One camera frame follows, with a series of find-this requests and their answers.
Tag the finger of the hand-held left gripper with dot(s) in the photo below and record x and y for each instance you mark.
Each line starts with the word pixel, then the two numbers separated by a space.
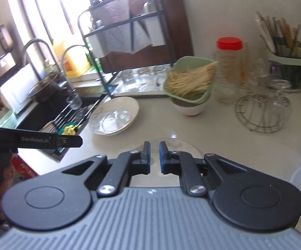
pixel 69 141

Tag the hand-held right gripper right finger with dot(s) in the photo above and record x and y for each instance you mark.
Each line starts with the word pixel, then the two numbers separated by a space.
pixel 161 159

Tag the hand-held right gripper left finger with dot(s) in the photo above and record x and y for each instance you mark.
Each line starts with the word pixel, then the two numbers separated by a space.
pixel 147 159

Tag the clear glass plate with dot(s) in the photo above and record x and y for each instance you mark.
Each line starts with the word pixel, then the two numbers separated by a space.
pixel 187 145

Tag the yellow sponge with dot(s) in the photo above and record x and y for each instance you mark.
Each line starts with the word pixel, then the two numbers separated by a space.
pixel 69 130

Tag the black kitchen sink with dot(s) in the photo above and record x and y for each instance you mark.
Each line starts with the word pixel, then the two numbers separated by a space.
pixel 35 119

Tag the roll-up sink rack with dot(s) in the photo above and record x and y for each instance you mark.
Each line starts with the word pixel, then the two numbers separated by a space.
pixel 69 116

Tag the light green container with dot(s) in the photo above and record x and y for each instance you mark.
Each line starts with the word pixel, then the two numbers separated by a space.
pixel 5 119

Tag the red packet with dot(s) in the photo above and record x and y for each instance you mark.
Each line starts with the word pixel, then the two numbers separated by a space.
pixel 22 168

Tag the small glass cup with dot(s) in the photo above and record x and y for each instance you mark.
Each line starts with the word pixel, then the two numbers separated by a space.
pixel 74 101

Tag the clear glass dish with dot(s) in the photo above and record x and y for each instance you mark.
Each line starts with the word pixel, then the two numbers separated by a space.
pixel 112 121

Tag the steel cooking pot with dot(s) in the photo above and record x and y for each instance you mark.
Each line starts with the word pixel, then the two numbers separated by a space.
pixel 46 91

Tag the white plate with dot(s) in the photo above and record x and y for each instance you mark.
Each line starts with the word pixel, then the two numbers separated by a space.
pixel 125 106

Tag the white bowl with red foot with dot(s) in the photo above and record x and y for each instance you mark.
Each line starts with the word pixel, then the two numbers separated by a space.
pixel 192 108

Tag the metal drain tray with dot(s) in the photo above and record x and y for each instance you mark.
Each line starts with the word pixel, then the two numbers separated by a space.
pixel 140 88

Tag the yellow detergent bottle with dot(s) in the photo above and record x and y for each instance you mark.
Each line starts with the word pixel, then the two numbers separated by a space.
pixel 74 62

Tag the green bottle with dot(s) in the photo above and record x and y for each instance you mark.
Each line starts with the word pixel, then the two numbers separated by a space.
pixel 95 63

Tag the pale enoki mushroom bundle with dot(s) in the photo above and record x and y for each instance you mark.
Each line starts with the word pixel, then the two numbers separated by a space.
pixel 189 81

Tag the small curved steel faucet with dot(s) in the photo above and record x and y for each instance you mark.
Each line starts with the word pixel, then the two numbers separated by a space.
pixel 69 48

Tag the tall curved steel faucet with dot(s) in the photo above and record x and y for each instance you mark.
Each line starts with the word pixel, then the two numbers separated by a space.
pixel 35 41

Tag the green plastic colander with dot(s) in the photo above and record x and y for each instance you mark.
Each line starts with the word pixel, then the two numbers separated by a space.
pixel 188 63

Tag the clear jar with red lid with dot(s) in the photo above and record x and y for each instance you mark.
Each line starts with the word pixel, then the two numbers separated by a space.
pixel 230 78

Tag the black metal dish rack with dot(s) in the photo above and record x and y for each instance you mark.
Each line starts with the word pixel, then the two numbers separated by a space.
pixel 114 22

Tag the clear drinking glass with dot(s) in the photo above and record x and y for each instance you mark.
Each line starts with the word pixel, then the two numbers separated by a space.
pixel 280 87
pixel 260 75
pixel 280 109

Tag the brown woven basket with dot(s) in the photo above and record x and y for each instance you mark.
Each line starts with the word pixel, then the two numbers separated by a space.
pixel 111 7

